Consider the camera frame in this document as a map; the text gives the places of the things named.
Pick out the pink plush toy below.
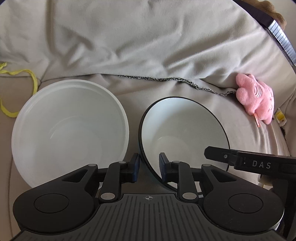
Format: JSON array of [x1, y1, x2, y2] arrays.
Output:
[[235, 73, 274, 125]]

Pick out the yellow ribbon loop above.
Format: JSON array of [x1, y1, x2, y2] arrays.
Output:
[[1, 62, 40, 118]]

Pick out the small yellow white object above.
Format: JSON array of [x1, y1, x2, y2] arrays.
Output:
[[274, 108, 287, 127]]

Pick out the blue enamel bowl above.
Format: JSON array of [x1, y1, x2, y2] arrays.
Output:
[[138, 96, 230, 182]]

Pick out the navy blue book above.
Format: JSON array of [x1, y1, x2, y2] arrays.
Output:
[[234, 1, 295, 67]]

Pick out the beige sofa cover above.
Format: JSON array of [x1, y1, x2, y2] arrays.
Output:
[[1, 1, 295, 240]]

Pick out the brown plush toy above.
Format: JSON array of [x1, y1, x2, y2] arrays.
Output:
[[245, 0, 287, 30]]

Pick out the white plastic tub bowl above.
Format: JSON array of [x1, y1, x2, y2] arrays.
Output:
[[11, 79, 129, 187]]

